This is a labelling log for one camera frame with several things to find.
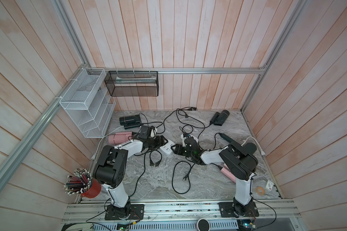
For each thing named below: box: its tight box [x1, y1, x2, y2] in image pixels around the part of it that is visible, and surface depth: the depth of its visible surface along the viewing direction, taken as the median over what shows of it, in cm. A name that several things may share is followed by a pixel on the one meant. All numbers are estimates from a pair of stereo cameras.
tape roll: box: [255, 186, 265, 196], surface depth 82 cm
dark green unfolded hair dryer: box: [218, 132, 257, 155], surface depth 97 cm
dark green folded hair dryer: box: [119, 114, 142, 130], surface depth 110 cm
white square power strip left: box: [159, 139, 176, 156], surface depth 97 cm
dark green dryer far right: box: [209, 109, 230, 127], surface depth 113 cm
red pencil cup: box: [63, 167, 102, 199], surface depth 70 cm
